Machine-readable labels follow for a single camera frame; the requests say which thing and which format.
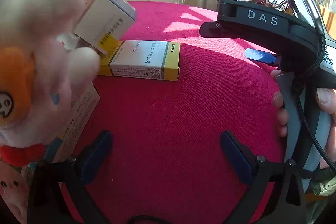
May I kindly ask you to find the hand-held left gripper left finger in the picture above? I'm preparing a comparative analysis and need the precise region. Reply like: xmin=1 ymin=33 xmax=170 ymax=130
xmin=28 ymin=130 xmax=113 ymax=224

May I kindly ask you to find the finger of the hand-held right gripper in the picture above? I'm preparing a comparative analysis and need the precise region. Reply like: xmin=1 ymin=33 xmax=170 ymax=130
xmin=199 ymin=21 xmax=237 ymax=39
xmin=245 ymin=48 xmax=282 ymax=68

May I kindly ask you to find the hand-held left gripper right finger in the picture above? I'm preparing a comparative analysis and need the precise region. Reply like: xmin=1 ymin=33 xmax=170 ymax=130
xmin=220 ymin=130 xmax=307 ymax=224

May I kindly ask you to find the yellow white medicine box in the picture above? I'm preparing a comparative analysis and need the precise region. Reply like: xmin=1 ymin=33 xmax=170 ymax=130
xmin=98 ymin=40 xmax=181 ymax=82

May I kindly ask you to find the person's right forearm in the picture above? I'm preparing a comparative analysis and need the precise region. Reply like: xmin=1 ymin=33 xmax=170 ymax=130
xmin=306 ymin=166 xmax=336 ymax=198

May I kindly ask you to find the person's right hand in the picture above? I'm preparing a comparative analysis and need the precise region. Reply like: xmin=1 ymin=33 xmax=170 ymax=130
xmin=270 ymin=70 xmax=336 ymax=169

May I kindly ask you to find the beige printed carton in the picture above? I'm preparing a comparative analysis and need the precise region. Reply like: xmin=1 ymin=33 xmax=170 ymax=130
xmin=26 ymin=82 xmax=101 ymax=169

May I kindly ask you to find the red tablecloth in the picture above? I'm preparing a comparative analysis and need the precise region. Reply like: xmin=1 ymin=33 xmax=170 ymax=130
xmin=60 ymin=1 xmax=289 ymax=224

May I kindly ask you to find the square blue white medicine box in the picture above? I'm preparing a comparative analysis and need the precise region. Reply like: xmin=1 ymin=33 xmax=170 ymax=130
xmin=73 ymin=0 xmax=137 ymax=56

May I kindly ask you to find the white orange plush toy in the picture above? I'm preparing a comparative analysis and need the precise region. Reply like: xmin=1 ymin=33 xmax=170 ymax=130
xmin=0 ymin=0 xmax=101 ymax=168

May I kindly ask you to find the black braided cable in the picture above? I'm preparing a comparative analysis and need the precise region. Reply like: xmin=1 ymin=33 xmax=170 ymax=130
xmin=294 ymin=35 xmax=336 ymax=172

